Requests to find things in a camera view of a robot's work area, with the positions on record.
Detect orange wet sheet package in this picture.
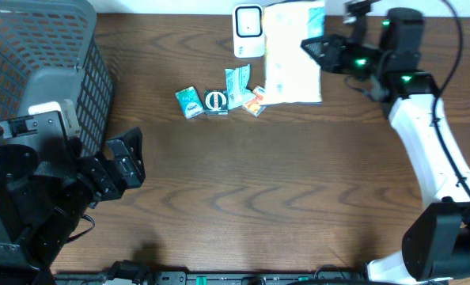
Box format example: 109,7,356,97
262,1,326,105

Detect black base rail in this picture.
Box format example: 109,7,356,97
54,269,366,285

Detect green Kleenex tissue pack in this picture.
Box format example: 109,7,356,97
225,64,256,110

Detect dark green scrub pad pack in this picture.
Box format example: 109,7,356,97
204,90,229,116

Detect small orange tissue pack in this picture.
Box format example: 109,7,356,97
242,85,265,117

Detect dark grey plastic mesh basket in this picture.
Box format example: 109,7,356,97
0,0,114,155

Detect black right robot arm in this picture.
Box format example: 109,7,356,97
301,1,470,284

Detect small teal tissue pack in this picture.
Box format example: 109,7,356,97
176,86,205,120

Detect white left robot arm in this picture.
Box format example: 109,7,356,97
0,127,146,284

